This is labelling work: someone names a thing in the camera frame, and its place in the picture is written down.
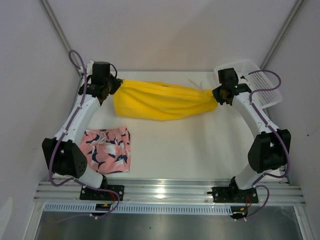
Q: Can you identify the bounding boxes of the yellow shorts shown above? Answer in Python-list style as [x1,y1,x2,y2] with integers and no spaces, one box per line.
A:
[113,79,218,121]

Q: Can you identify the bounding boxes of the pink whale print shorts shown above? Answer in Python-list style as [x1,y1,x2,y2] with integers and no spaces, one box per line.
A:
[80,126,132,175]

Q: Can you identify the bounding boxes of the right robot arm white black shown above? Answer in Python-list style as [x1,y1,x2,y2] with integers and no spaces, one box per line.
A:
[210,68,291,203]

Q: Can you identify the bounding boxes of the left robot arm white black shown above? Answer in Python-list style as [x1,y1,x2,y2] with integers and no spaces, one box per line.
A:
[42,60,123,200]

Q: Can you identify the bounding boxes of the white perforated plastic basket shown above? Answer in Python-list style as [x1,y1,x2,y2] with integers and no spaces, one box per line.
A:
[214,59,283,109]

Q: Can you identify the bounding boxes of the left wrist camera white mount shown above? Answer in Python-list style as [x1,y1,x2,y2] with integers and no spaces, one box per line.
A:
[79,59,95,77]

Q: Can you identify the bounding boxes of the left aluminium corner post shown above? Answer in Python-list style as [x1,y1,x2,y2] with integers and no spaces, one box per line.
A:
[38,0,85,77]

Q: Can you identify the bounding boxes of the aluminium corner post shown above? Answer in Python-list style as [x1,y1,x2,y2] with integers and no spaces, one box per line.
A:
[260,0,307,69]
[38,0,85,77]

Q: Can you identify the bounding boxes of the right aluminium corner post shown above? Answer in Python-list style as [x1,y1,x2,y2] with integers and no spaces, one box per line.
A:
[260,0,307,69]

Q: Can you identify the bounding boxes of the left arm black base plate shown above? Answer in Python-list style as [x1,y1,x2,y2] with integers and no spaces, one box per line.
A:
[79,184,125,202]

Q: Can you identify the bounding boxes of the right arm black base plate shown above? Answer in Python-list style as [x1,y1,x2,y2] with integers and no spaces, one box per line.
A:
[207,186,259,204]

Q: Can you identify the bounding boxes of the aluminium mounting rail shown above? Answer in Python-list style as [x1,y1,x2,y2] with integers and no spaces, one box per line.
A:
[33,178,306,207]

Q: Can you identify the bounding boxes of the white slotted cable duct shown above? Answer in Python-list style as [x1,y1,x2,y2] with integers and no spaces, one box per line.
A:
[44,202,232,216]

